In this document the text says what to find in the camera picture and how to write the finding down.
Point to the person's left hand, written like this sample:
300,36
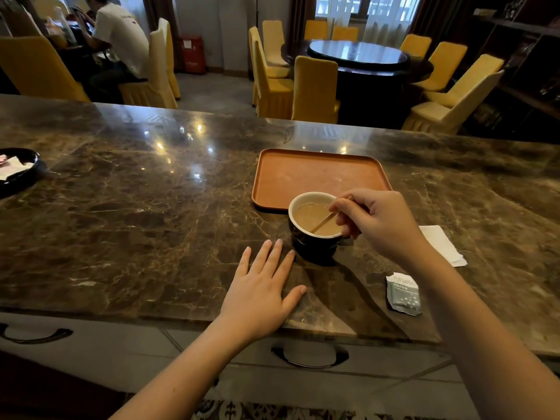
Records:
256,301

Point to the person's right hand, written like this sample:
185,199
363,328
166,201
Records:
385,223

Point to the person's left middle finger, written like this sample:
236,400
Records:
273,260

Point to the person's left little finger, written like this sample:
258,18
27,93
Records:
244,262

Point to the person's right thumb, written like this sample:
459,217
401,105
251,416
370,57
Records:
348,220

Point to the person's left thumb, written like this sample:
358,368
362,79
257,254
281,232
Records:
294,299

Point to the wooden stir stick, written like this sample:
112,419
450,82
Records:
323,223

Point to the person's left forearm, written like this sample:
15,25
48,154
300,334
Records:
192,367

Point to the person's right forearm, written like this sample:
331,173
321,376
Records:
481,345

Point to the dark cup with white inside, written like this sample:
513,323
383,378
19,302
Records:
313,249

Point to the beige milky drink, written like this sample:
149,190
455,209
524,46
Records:
306,214

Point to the orange-brown rectangular tray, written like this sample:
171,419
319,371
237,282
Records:
315,174

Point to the torn grey-green sachet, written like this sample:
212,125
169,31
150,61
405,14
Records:
403,295

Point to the white paper napkin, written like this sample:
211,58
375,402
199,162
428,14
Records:
442,244

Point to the white drawer front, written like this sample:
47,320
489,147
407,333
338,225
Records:
372,380
100,358

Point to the patterned dark rug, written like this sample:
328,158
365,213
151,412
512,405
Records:
271,411

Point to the dark round dining table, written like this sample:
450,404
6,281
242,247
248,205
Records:
376,91

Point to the group of yellow dining chairs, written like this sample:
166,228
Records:
315,87

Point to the glass round turntable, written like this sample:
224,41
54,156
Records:
358,52

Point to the yellow covered chair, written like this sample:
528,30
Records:
153,78
35,67
171,56

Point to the white sheer curtain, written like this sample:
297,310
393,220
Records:
389,17

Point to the brown curtain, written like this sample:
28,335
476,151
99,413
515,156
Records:
162,13
302,13
437,15

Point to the red floor box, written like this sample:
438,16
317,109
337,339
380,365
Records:
193,54

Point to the black round dish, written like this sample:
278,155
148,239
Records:
22,181

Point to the dark wooden shelf unit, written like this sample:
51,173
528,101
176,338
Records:
525,61

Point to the white paper in dish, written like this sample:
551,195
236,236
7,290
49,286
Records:
12,167

